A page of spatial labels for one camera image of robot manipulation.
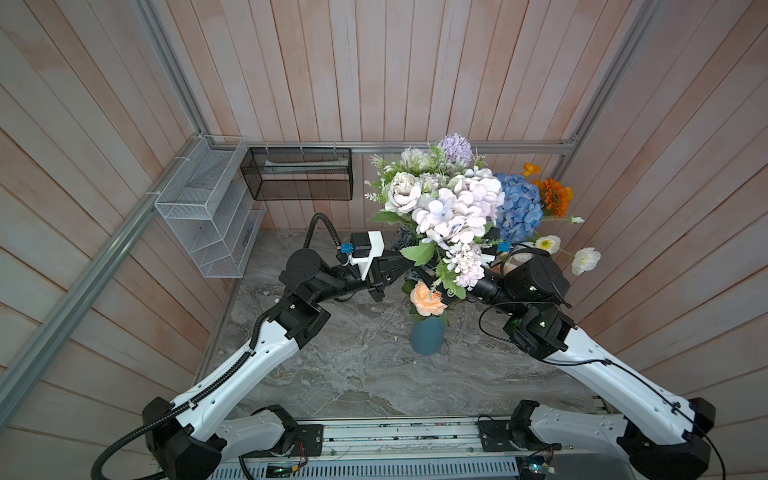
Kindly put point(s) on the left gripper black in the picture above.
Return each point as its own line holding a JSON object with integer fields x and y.
{"x": 382, "y": 276}

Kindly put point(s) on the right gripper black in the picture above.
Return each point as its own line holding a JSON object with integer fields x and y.
{"x": 471, "y": 289}

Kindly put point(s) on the peach rose flower stem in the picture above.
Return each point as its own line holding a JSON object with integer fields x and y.
{"x": 425, "y": 301}

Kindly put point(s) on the teal ceramic vase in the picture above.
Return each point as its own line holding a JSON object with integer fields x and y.
{"x": 427, "y": 335}

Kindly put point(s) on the blue hydrangea flower stem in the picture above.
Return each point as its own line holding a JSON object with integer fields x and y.
{"x": 521, "y": 212}

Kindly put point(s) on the cream rose greenery bunch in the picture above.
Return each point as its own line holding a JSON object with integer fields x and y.
{"x": 448, "y": 202}

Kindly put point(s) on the white ranunculus flower stem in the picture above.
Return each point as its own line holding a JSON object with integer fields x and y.
{"x": 582, "y": 261}

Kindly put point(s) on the orange gerbera flower stem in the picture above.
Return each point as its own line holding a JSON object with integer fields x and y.
{"x": 555, "y": 198}

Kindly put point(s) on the dusty blue flower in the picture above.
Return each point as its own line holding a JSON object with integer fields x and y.
{"x": 404, "y": 238}

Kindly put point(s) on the yellow poppy flower stem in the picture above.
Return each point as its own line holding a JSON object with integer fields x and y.
{"x": 531, "y": 169}

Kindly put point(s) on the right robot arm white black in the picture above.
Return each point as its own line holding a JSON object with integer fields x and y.
{"x": 659, "y": 434}

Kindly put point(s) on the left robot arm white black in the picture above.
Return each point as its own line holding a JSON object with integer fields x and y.
{"x": 192, "y": 434}

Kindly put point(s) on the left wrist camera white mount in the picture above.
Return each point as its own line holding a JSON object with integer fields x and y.
{"x": 362, "y": 249}

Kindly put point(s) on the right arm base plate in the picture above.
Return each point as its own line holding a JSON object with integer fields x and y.
{"x": 505, "y": 436}

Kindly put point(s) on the black mesh wall basket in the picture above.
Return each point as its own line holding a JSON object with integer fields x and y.
{"x": 299, "y": 173}

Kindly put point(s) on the aluminium front rail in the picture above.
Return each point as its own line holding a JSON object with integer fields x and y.
{"x": 396, "y": 441}

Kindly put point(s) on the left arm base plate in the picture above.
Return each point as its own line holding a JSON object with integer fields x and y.
{"x": 301, "y": 440}

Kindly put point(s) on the white wire mesh shelf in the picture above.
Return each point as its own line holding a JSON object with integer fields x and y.
{"x": 208, "y": 206}

